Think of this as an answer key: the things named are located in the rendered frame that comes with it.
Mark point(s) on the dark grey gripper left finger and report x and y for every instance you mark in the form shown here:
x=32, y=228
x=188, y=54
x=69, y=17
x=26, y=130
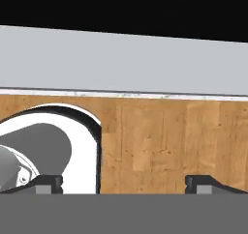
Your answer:
x=48, y=183

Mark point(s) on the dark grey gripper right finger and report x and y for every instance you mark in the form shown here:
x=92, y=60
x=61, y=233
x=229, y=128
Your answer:
x=200, y=182

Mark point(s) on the white and black round object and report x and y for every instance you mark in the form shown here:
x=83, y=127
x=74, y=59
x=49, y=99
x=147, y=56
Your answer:
x=82, y=147

